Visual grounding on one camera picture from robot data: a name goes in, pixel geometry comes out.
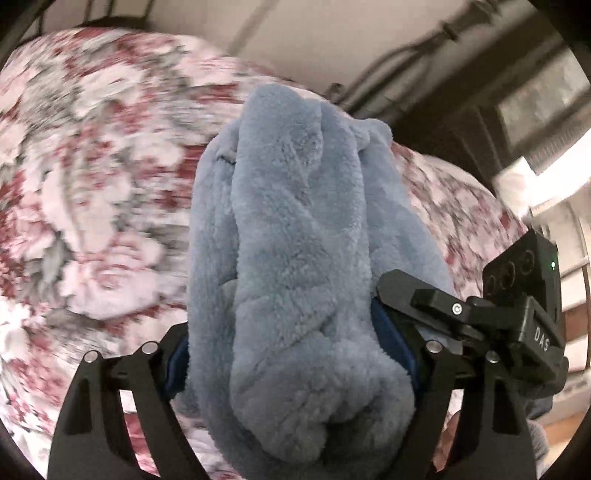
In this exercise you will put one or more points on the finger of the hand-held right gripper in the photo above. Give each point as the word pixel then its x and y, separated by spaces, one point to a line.
pixel 415 300

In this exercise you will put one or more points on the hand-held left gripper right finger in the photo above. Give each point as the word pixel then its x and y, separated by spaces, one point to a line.
pixel 392 341

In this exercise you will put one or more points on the blue fleece garment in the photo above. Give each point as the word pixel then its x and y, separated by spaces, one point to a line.
pixel 295 258

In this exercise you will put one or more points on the floral printed blanket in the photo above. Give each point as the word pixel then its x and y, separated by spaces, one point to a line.
pixel 101 194

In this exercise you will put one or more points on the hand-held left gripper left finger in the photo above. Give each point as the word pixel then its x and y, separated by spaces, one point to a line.
pixel 178 364

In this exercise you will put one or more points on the dark framed cabinet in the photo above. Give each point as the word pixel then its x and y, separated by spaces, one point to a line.
pixel 517 106

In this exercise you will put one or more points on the black metal bed frame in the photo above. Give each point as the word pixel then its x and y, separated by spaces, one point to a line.
pixel 364 94

